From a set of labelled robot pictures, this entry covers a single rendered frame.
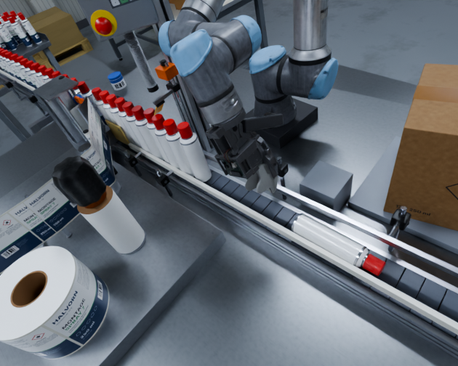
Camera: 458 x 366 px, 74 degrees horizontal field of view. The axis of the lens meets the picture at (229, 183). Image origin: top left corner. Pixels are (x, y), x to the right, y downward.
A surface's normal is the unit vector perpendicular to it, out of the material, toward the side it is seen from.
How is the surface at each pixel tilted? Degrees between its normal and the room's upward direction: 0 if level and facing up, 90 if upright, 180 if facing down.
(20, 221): 90
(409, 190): 90
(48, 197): 90
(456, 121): 0
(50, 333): 90
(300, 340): 0
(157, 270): 0
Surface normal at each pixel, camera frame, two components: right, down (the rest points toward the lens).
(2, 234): 0.66, 0.44
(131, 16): 0.23, 0.68
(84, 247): -0.22, -0.66
